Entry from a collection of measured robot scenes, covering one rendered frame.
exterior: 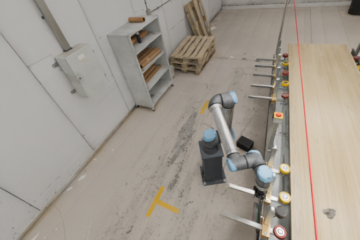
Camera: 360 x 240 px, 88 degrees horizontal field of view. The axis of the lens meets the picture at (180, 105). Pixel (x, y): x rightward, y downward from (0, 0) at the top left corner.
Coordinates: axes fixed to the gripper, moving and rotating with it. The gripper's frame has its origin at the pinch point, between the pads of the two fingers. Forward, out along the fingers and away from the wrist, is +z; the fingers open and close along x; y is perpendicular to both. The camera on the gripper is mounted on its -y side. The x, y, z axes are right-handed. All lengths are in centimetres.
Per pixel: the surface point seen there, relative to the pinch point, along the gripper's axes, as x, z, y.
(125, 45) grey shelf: -211, -42, -150
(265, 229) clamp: 7.7, 12.6, 16.9
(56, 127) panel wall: -251, 11, -13
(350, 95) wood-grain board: 82, 8, -145
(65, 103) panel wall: -250, -9, -40
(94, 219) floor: -181, 99, 49
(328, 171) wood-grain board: 50, 9, -40
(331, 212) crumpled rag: 47.1, 7.4, -6.7
